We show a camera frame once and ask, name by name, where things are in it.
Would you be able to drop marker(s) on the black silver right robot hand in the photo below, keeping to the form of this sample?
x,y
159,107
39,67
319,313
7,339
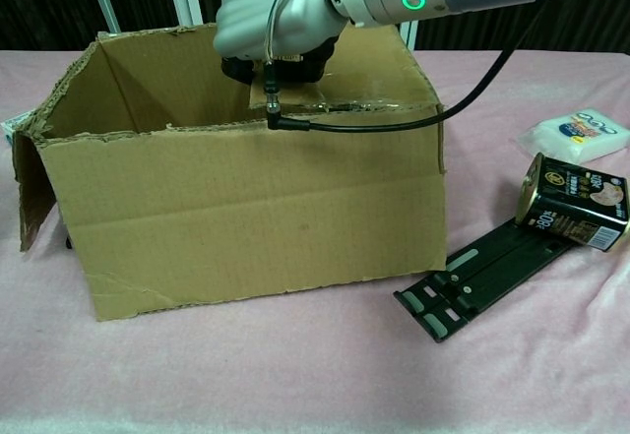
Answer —
x,y
246,16

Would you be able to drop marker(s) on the brown cardboard shipping box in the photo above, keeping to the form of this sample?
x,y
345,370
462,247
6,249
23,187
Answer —
x,y
246,217

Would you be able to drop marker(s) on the dark pleated curtain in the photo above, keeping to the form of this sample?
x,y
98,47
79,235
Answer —
x,y
49,6

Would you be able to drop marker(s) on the small white blue carton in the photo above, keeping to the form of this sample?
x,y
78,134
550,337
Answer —
x,y
7,131

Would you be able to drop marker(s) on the white tissue packet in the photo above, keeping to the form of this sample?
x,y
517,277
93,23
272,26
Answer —
x,y
576,134

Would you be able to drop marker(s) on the black folding stand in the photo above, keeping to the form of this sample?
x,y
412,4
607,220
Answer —
x,y
492,266

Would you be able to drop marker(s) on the pink tablecloth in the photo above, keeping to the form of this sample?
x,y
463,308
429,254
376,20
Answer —
x,y
246,375

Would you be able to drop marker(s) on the black luncheon meat can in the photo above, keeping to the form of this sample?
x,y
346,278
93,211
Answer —
x,y
576,203

